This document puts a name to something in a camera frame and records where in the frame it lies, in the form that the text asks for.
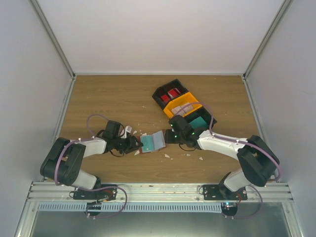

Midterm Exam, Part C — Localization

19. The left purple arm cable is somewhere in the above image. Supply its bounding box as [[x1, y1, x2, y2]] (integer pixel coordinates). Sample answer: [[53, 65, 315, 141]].
[[54, 114, 111, 191]]

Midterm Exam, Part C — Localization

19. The yellow plastic bin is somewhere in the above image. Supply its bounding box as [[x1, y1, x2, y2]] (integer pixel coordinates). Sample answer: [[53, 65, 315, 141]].
[[163, 92, 202, 118]]

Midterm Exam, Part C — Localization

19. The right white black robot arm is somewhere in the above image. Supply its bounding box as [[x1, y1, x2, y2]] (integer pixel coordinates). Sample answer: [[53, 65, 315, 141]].
[[166, 115, 281, 200]]

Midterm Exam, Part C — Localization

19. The aluminium front rail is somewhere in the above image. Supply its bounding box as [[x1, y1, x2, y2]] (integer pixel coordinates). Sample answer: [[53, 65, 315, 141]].
[[27, 182, 293, 203]]

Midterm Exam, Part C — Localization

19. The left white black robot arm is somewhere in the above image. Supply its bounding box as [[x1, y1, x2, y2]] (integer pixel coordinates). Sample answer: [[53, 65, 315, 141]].
[[40, 120, 143, 199]]

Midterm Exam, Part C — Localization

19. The upper red card stack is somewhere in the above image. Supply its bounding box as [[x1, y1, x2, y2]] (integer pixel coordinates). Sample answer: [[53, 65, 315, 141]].
[[167, 88, 181, 99]]

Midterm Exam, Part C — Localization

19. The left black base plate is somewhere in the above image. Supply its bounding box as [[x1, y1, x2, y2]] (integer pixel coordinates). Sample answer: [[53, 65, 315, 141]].
[[69, 184, 117, 201]]

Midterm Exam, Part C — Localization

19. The black bin with red cards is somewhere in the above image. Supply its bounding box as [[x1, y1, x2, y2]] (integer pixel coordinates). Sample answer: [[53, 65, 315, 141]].
[[152, 79, 189, 109]]

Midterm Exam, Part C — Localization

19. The red card stack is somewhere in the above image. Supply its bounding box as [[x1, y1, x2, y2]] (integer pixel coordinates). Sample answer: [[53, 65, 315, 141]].
[[160, 94, 170, 104], [167, 88, 181, 99]]

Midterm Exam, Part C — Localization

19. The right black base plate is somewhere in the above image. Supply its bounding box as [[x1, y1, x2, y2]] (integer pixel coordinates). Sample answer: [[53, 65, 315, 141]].
[[201, 184, 248, 201]]

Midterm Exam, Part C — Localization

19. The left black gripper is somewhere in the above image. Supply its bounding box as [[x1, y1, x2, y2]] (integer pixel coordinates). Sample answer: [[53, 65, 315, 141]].
[[113, 135, 143, 155]]

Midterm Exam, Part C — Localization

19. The white patterned card stack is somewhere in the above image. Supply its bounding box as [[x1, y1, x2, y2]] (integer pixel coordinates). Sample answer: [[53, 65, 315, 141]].
[[171, 103, 194, 116]]

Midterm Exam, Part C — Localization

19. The grey slotted cable duct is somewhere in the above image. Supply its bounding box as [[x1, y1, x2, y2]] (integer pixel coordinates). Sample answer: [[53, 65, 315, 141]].
[[38, 202, 222, 213]]

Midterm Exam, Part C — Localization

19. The lower red card stack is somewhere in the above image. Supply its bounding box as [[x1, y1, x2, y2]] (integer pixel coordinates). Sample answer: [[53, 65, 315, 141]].
[[160, 94, 170, 104]]

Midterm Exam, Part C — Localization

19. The black bin with teal cards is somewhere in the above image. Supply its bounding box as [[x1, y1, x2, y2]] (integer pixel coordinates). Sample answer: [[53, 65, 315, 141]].
[[184, 107, 213, 129]]

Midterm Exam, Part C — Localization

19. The brown leather card holder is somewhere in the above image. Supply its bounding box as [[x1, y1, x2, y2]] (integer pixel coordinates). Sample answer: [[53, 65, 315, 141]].
[[140, 130, 166, 154]]

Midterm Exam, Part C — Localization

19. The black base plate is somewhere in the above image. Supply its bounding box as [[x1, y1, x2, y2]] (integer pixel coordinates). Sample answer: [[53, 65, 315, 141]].
[[69, 184, 117, 201], [201, 184, 248, 201]]

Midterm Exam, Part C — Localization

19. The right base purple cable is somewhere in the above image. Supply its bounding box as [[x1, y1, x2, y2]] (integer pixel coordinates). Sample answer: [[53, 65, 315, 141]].
[[222, 185, 264, 220]]

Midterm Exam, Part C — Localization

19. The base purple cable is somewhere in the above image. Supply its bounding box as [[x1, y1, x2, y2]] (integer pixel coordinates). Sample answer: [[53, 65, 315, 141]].
[[85, 186, 128, 220], [222, 185, 264, 220]]

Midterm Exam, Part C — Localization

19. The teal card stack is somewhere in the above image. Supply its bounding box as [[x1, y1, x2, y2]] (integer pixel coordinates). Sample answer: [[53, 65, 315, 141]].
[[189, 117, 209, 129]]

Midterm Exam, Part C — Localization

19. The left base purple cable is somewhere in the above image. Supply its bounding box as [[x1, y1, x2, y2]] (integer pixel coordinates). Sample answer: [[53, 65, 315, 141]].
[[85, 186, 128, 220]]

